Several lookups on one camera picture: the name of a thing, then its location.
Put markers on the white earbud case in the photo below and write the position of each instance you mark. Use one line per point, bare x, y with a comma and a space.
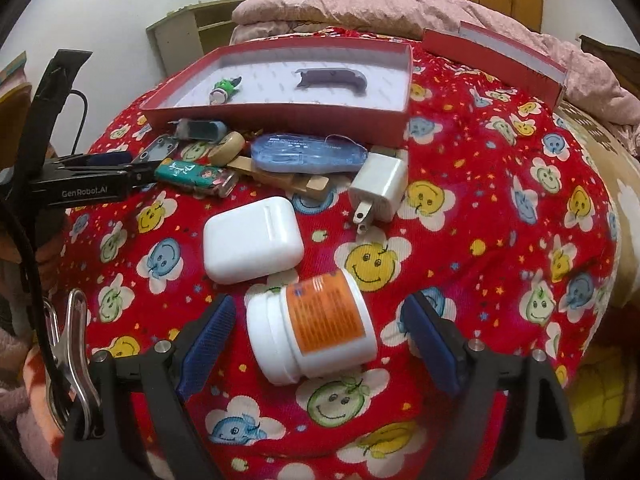
250, 240

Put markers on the white jar orange label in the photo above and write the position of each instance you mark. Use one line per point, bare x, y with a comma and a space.
320, 325

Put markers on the beige printed bedsheet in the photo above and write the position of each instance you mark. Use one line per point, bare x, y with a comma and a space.
600, 150

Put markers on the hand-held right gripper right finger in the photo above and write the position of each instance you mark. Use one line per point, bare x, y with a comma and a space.
432, 345

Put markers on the wooden block piece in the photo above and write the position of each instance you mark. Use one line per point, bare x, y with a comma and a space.
305, 185

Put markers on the red cardboard box lid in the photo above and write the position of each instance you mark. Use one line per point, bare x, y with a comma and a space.
480, 60

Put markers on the pale green wooden shelf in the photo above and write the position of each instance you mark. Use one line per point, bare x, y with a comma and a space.
172, 45

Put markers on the small green toy figure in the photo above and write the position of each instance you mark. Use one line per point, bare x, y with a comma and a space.
225, 91

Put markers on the round beige wooden disc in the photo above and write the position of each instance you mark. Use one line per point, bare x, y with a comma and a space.
226, 149

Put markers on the metal spring clamp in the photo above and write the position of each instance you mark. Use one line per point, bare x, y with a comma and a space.
77, 320

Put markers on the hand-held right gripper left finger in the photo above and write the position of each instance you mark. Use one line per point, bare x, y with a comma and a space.
210, 345

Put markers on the pink fleece cloth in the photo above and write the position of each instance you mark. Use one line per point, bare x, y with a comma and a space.
30, 435

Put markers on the white charger plug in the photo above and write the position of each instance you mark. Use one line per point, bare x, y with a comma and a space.
377, 185

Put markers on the teal candy tube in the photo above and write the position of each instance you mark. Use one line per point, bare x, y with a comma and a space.
190, 175

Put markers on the pink quilt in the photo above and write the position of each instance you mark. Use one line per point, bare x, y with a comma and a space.
350, 7

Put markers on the dark wooden headboard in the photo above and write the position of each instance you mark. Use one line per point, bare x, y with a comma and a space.
610, 57

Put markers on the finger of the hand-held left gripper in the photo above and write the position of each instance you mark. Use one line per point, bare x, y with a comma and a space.
137, 177
107, 159

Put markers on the red smiley flower blanket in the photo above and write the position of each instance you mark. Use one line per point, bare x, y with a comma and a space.
450, 240

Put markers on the grey plastic curved object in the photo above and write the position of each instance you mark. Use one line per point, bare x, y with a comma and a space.
330, 80

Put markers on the red cardboard box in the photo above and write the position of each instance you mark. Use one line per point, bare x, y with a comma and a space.
350, 125

